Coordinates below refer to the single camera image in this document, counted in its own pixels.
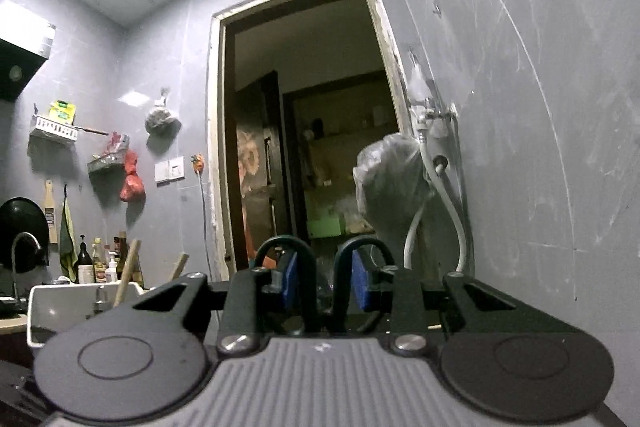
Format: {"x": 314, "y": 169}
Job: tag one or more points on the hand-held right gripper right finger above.
{"x": 361, "y": 287}

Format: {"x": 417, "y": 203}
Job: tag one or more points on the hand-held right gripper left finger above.
{"x": 290, "y": 282}

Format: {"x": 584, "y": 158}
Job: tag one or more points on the black scissors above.
{"x": 309, "y": 297}

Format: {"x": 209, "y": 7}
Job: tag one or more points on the white perforated plastic basket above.
{"x": 55, "y": 307}

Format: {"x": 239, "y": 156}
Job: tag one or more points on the green box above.
{"x": 325, "y": 227}

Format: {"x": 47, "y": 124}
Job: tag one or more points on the dark filled plastic bag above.
{"x": 390, "y": 177}

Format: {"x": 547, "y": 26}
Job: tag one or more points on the dark wooden door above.
{"x": 272, "y": 157}

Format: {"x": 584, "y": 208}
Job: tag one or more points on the orange plug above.
{"x": 199, "y": 163}

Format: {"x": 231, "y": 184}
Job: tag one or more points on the wooden pantry shelf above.
{"x": 340, "y": 137}

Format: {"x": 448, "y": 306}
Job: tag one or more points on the dark glass bottle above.
{"x": 122, "y": 257}

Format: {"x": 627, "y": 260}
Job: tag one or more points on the white pump bottle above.
{"x": 112, "y": 272}

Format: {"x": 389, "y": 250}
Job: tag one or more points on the red plastic bag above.
{"x": 132, "y": 187}

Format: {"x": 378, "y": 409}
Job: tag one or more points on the yellow-cap bottle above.
{"x": 99, "y": 264}

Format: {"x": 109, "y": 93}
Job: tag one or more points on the hanging grey plastic bag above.
{"x": 162, "y": 119}

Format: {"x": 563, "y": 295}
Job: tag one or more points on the clear hanging plastic bag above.
{"x": 417, "y": 79}

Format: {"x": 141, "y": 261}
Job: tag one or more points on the green hanging cloth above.
{"x": 67, "y": 237}

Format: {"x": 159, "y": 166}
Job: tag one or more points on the wooden brush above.
{"x": 48, "y": 217}

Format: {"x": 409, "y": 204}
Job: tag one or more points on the black wok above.
{"x": 25, "y": 217}

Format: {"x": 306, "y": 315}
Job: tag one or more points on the curved sink faucet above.
{"x": 15, "y": 257}

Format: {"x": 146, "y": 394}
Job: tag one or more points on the yellow green sponge pack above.
{"x": 62, "y": 112}

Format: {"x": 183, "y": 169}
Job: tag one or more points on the range hood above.
{"x": 20, "y": 57}

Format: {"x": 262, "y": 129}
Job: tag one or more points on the white wall socket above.
{"x": 176, "y": 169}

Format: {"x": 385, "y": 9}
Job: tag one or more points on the white wall switch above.
{"x": 162, "y": 172}

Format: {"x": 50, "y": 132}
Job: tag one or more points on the worn pale door frame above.
{"x": 215, "y": 107}

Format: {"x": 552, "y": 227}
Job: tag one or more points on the metal wall faucet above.
{"x": 427, "y": 107}

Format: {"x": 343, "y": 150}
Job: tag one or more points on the metal wall rack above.
{"x": 107, "y": 164}

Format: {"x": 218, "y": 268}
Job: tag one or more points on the white wall basket rack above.
{"x": 50, "y": 129}

